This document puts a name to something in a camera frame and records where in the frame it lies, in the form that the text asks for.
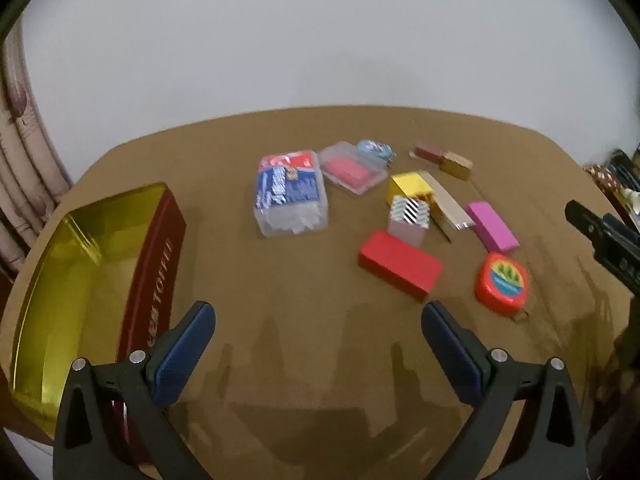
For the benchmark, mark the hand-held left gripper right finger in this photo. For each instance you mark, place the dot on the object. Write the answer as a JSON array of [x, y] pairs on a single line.
[[452, 355]]

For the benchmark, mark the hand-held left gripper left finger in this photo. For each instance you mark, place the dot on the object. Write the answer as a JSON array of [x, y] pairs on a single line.
[[182, 355]]

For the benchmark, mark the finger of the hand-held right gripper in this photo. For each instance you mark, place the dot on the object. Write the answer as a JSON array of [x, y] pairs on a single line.
[[622, 230], [587, 227]]

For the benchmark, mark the pink box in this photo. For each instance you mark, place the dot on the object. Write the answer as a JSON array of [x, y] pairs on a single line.
[[492, 227]]

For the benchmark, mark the red tin box gold inside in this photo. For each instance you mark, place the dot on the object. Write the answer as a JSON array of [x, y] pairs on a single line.
[[75, 285]]

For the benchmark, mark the yellow cube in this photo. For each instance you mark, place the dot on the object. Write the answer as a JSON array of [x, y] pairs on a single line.
[[407, 186]]

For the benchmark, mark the colourful clutter pile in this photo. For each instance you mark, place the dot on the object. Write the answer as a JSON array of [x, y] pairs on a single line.
[[612, 177]]

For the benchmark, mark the orange tape measure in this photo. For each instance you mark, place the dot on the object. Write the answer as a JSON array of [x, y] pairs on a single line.
[[502, 280]]

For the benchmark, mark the black white striped box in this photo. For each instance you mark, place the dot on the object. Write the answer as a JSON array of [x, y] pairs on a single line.
[[410, 217]]

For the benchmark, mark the dark red lipstick gold cap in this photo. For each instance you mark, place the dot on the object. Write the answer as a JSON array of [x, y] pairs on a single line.
[[445, 160]]

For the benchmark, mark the clear box blue red label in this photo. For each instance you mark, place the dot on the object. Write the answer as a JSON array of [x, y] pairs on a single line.
[[289, 191]]

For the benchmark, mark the clear case with red insert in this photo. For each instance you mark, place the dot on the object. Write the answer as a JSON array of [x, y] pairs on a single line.
[[350, 170]]

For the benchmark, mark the beige patterned curtain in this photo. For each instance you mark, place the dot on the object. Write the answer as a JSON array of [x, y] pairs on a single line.
[[22, 160]]

